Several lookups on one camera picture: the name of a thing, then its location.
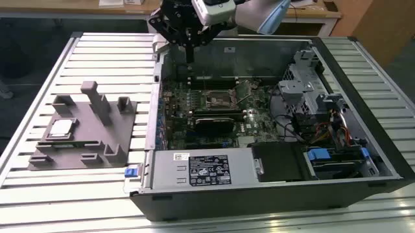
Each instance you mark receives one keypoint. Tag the grey parts rack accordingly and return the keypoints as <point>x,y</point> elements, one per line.
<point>91,136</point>

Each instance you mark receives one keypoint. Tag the metal drive cage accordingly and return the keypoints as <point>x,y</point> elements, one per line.
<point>291,89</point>

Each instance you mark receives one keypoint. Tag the wooden cabinet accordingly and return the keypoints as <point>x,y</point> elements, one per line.
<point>382,29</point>

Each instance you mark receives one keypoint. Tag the small silver heatsink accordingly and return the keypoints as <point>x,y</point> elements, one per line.
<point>245,140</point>

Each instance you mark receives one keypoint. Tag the grey power supply unit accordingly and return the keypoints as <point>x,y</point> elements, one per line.
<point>168,170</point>

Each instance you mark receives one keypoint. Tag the CPU socket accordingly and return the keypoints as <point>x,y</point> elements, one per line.
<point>216,99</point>

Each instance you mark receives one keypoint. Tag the thin metal locking lever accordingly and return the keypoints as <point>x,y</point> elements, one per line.
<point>205,85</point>

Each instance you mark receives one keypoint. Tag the wooden desk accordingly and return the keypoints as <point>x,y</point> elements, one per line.
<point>97,11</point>

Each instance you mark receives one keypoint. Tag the blue drive latch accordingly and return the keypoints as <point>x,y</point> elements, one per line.
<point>364,153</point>

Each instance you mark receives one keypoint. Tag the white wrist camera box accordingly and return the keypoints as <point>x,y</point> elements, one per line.
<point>213,12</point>

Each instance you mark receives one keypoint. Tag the grey chair foot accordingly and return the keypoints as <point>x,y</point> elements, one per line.
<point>5,93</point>

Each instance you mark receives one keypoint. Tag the green RAM stick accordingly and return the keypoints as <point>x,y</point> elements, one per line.
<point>77,144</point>

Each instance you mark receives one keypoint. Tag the black open PC case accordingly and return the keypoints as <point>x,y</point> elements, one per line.
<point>259,206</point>

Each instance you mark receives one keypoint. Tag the green motherboard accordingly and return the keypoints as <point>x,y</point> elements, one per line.
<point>259,121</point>

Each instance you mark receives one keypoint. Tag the white labelled small box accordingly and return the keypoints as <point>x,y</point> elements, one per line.
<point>133,1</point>

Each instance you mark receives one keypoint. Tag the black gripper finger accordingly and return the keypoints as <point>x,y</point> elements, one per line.
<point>161,24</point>
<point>207,34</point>

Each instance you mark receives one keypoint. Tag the black graphics card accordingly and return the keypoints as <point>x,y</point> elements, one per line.
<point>213,125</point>

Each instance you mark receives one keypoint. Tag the white paper box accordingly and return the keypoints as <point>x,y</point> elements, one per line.
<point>111,2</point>

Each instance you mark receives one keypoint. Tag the black RAM slot bank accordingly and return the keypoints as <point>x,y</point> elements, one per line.
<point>220,112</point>
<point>213,83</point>

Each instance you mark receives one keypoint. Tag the black plastic shroud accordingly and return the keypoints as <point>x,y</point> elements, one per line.
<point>275,162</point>

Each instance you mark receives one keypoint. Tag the hard disk in blue carrier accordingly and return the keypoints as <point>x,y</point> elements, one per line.
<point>318,155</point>

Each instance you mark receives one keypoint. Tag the silver CPU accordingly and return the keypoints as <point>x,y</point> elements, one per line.
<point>61,127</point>

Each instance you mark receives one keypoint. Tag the blue case latch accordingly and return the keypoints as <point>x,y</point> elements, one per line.
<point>131,171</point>

